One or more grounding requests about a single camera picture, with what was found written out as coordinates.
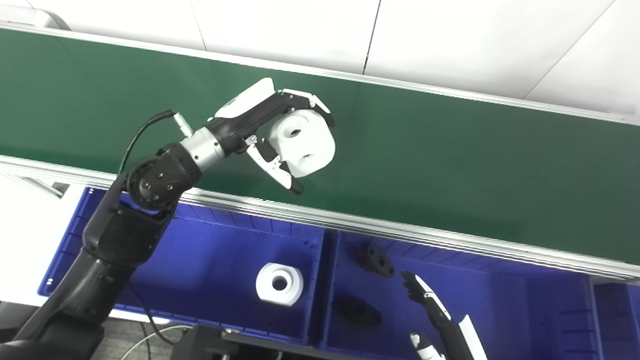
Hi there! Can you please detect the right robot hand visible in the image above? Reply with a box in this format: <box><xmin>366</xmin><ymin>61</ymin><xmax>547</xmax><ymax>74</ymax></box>
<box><xmin>400</xmin><ymin>270</ymin><xmax>488</xmax><ymax>360</ymax></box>

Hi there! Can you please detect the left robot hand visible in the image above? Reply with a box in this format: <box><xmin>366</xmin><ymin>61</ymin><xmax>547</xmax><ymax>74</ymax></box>
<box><xmin>207</xmin><ymin>77</ymin><xmax>337</xmax><ymax>196</ymax></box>

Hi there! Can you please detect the white cylindrical part with hole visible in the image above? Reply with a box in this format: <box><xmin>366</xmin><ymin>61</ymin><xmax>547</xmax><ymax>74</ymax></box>
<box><xmin>256</xmin><ymin>262</ymin><xmax>304</xmax><ymax>307</ymax></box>
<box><xmin>265</xmin><ymin>109</ymin><xmax>337</xmax><ymax>178</ymax></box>

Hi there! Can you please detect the blue plastic bin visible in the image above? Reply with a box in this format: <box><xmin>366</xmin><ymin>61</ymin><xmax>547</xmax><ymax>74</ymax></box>
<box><xmin>587</xmin><ymin>280</ymin><xmax>640</xmax><ymax>360</ymax></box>
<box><xmin>37</xmin><ymin>186</ymin><xmax>328</xmax><ymax>346</ymax></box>
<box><xmin>320</xmin><ymin>229</ymin><xmax>601</xmax><ymax>360</ymax></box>

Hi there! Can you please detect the black flange part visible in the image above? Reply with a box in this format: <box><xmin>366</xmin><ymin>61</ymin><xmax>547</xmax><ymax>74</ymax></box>
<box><xmin>357</xmin><ymin>244</ymin><xmax>396</xmax><ymax>278</ymax></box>
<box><xmin>335</xmin><ymin>296</ymin><xmax>384</xmax><ymax>327</ymax></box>

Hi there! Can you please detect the green conveyor belt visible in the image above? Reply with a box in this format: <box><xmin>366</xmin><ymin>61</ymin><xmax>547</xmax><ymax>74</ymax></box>
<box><xmin>0</xmin><ymin>27</ymin><xmax>640</xmax><ymax>266</ymax></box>

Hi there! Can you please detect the white conveyor end cover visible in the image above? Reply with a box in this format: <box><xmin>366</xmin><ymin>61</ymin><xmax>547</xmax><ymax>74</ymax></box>
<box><xmin>0</xmin><ymin>6</ymin><xmax>71</xmax><ymax>31</ymax></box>

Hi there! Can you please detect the black robot torso base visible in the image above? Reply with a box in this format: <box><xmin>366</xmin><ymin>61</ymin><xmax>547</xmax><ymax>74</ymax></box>
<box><xmin>170</xmin><ymin>324</ymin><xmax>361</xmax><ymax>360</ymax></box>

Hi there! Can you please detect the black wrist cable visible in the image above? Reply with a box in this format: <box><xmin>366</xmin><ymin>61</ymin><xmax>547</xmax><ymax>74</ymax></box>
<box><xmin>117</xmin><ymin>110</ymin><xmax>195</xmax><ymax>346</ymax></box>

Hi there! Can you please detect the aluminium conveyor side rail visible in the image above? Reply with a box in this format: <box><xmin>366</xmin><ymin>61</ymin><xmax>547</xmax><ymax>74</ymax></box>
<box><xmin>0</xmin><ymin>155</ymin><xmax>640</xmax><ymax>281</ymax></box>
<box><xmin>0</xmin><ymin>22</ymin><xmax>631</xmax><ymax>126</ymax></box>

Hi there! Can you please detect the aluminium conveyor support bracket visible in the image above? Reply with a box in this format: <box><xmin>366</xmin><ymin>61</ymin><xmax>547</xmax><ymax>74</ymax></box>
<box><xmin>0</xmin><ymin>172</ymin><xmax>71</xmax><ymax>198</ymax></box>

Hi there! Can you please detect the thin white cable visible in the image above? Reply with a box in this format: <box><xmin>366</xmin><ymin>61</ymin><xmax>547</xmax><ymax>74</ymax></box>
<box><xmin>120</xmin><ymin>325</ymin><xmax>193</xmax><ymax>360</ymax></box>

